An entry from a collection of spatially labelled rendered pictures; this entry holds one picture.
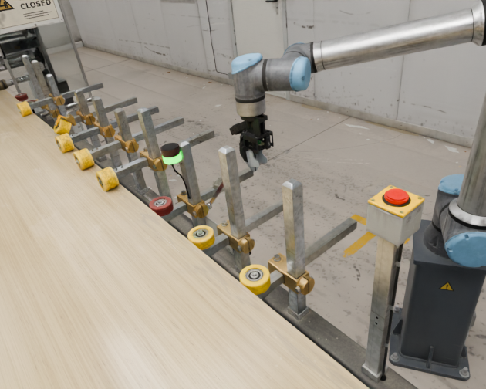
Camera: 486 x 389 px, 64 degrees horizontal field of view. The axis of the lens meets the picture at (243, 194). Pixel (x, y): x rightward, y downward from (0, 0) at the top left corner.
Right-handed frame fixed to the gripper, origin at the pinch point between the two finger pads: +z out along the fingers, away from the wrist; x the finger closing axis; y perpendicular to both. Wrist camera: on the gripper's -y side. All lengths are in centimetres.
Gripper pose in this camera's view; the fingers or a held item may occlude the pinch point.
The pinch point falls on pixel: (253, 167)
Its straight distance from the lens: 132.1
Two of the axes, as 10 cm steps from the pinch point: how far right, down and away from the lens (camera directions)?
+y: 6.5, 3.5, -6.7
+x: 7.5, -4.3, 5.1
